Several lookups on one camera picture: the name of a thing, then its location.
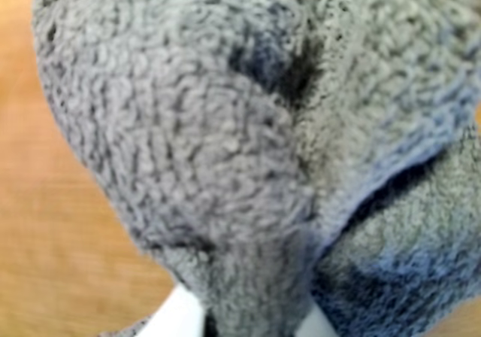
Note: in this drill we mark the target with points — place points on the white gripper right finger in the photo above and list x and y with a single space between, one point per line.
315 323

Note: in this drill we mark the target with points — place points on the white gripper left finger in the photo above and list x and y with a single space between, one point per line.
180 314

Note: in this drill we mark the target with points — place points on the grey terry sock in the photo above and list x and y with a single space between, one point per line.
210 145

